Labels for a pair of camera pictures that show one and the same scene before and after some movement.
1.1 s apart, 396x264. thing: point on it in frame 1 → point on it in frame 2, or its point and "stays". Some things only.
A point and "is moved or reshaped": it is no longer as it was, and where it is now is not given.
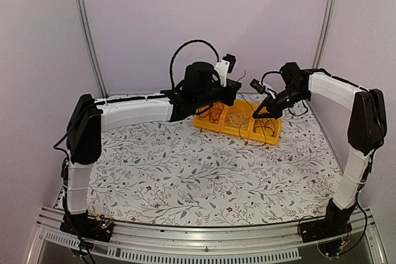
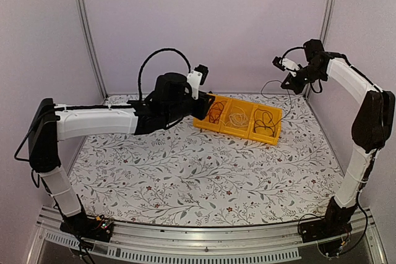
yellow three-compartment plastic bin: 210,117 stays
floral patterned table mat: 167,172 stays
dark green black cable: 263,123 is moved or reshaped
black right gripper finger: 265,103 → 286,82
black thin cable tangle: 253,130 → 291,101
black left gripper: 233,88 → 203,111
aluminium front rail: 262,244 stays
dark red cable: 215,112 stays
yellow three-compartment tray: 236,119 stays
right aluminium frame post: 327,18 stays
